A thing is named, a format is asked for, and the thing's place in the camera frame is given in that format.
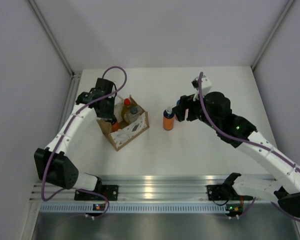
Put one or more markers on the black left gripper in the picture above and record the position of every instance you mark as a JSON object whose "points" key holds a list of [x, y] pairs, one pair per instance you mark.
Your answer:
{"points": [[109, 114]]}

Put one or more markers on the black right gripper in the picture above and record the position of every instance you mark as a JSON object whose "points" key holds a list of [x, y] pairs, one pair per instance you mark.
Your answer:
{"points": [[186, 102]]}

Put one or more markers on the orange bottle dark blue top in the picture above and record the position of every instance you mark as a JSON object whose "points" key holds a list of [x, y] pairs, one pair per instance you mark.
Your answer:
{"points": [[168, 118]]}

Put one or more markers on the orange bottle navy pump top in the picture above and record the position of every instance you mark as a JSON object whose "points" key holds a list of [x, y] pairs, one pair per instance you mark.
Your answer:
{"points": [[114, 124]]}

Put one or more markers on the yellow dish soap bottle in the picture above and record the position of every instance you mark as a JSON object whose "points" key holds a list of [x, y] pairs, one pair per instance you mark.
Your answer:
{"points": [[127, 105]]}

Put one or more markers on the clear bottle grey cap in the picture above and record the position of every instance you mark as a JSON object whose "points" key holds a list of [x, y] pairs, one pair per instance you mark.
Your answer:
{"points": [[133, 114]]}

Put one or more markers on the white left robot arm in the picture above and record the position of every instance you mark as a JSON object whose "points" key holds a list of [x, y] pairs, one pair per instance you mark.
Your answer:
{"points": [[53, 163]]}

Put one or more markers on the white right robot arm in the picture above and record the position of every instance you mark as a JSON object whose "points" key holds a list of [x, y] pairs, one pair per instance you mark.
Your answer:
{"points": [[244, 137]]}

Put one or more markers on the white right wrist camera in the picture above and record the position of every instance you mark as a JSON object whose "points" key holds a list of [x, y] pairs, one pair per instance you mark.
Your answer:
{"points": [[206, 86]]}

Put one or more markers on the aluminium frame rail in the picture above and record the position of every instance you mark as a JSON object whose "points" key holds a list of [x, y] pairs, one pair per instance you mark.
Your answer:
{"points": [[170, 188]]}

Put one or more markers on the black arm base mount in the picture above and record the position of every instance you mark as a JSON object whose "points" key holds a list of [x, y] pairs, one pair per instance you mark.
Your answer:
{"points": [[109, 191]]}

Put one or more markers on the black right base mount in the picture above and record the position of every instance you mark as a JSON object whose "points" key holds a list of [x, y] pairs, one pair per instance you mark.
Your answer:
{"points": [[220, 192]]}

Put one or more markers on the white slotted cable duct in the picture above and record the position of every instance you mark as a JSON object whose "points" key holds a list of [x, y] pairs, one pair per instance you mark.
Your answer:
{"points": [[144, 208]]}

